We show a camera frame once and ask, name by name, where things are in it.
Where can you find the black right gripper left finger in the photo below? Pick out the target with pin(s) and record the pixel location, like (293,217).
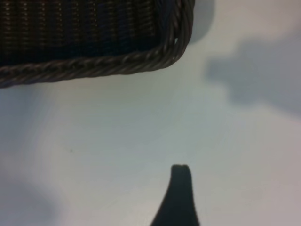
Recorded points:
(170,207)

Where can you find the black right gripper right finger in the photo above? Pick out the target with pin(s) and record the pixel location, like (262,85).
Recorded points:
(188,207)

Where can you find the dark brown wicker basket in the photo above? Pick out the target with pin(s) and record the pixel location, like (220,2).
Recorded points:
(70,35)

